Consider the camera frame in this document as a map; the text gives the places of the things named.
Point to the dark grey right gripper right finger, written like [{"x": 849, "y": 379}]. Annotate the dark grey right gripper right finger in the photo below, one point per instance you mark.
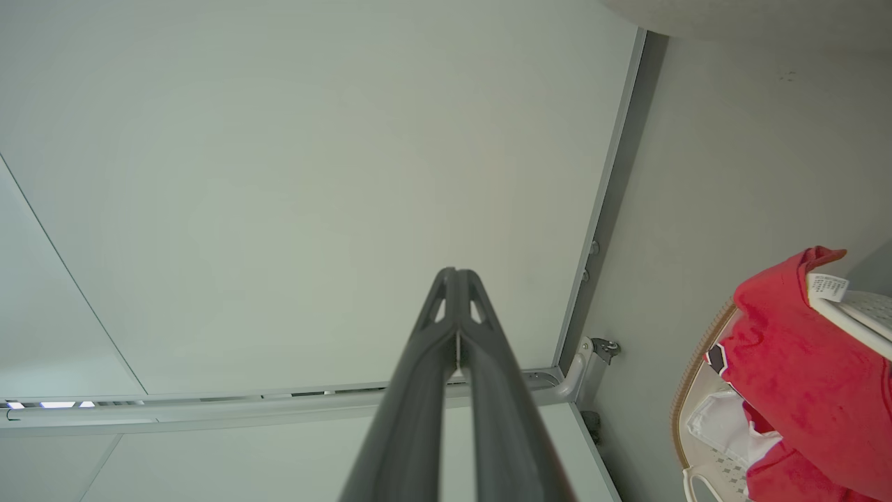
[{"x": 505, "y": 418}]

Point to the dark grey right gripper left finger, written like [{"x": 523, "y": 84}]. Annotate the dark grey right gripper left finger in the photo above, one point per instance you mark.
[{"x": 411, "y": 418}]

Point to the red white cloth item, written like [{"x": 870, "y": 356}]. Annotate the red white cloth item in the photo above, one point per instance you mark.
[{"x": 808, "y": 376}]

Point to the white laundry basket brown rim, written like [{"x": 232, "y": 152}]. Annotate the white laundry basket brown rim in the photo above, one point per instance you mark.
[{"x": 867, "y": 308}]

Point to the small metal latch bracket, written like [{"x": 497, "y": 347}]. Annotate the small metal latch bracket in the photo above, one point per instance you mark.
[{"x": 605, "y": 347}]

